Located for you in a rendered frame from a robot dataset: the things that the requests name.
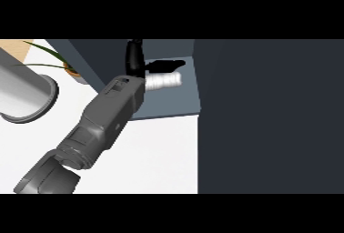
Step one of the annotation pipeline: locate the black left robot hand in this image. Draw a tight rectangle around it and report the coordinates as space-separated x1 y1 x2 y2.
124 38 187 80

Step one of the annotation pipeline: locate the white ribbed water bottle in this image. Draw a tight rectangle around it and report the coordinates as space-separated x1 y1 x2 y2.
142 71 183 92

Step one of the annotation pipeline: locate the dark grey cabinet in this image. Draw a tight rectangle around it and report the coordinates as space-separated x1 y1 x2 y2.
46 38 202 122

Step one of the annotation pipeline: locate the dark grey cabinet door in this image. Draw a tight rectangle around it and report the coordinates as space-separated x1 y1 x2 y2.
192 38 344 195

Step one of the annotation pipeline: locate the green potted plant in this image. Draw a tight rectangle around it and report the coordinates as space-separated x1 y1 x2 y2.
12 40 96 86

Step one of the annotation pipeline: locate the grey cylindrical appliance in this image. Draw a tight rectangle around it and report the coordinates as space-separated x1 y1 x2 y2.
0 47 60 125

